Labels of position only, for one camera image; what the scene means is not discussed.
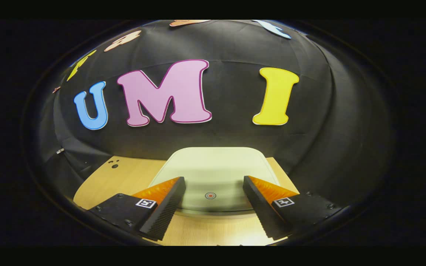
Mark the wooden desktop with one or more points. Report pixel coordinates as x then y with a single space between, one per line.
131 173

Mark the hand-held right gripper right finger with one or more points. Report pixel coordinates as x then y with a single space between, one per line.
259 210

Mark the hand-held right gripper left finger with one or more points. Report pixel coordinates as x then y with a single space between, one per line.
166 210

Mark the pale green desktop garbage bin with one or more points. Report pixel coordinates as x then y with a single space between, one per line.
213 166

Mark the black backdrop cloth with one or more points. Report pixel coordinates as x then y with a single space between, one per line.
235 136

